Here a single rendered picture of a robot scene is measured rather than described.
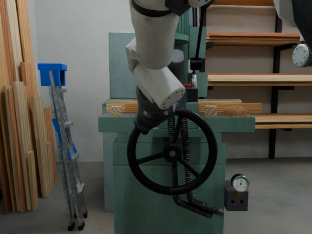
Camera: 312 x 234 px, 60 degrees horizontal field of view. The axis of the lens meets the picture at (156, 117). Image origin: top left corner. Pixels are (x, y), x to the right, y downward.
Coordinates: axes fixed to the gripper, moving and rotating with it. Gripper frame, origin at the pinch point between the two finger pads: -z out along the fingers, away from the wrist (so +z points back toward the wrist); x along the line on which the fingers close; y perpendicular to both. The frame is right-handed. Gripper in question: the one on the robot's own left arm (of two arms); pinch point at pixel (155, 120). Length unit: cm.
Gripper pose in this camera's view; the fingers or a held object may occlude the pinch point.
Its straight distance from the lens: 77.2
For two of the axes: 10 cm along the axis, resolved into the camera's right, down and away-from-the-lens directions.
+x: 8.4, -5.0, 2.1
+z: 0.0, -3.9, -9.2
